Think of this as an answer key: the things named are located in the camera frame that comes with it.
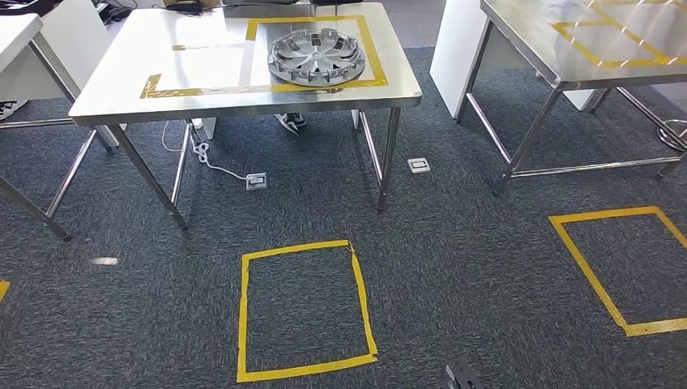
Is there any silver plastic wheel hubcap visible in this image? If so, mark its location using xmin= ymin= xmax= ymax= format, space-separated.
xmin=267 ymin=28 xmax=367 ymax=88

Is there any steel workbench table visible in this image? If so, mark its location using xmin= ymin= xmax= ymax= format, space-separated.
xmin=0 ymin=13 xmax=113 ymax=241
xmin=465 ymin=0 xmax=687 ymax=195
xmin=70 ymin=2 xmax=424 ymax=232

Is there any person's shoe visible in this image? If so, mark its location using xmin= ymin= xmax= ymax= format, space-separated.
xmin=273 ymin=113 xmax=308 ymax=136

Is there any yellow table tape outline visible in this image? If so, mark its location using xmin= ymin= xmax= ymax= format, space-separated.
xmin=245 ymin=15 xmax=389 ymax=93
xmin=549 ymin=0 xmax=687 ymax=69

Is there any yellow floor tape square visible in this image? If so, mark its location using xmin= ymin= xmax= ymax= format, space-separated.
xmin=237 ymin=240 xmax=378 ymax=384
xmin=548 ymin=206 xmax=687 ymax=338

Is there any white panel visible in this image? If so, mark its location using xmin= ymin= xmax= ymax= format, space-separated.
xmin=0 ymin=0 xmax=127 ymax=148
xmin=429 ymin=0 xmax=530 ymax=119

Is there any peeled yellow tape mark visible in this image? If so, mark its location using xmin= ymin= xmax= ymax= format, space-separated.
xmin=140 ymin=42 xmax=249 ymax=100

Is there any chrome stanchion base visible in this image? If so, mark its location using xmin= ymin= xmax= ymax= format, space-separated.
xmin=657 ymin=118 xmax=687 ymax=152

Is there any white knotted cable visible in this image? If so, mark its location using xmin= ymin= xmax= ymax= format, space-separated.
xmin=161 ymin=120 xmax=254 ymax=182

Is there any black device with cable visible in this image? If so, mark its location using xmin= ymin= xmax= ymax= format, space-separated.
xmin=164 ymin=1 xmax=203 ymax=15

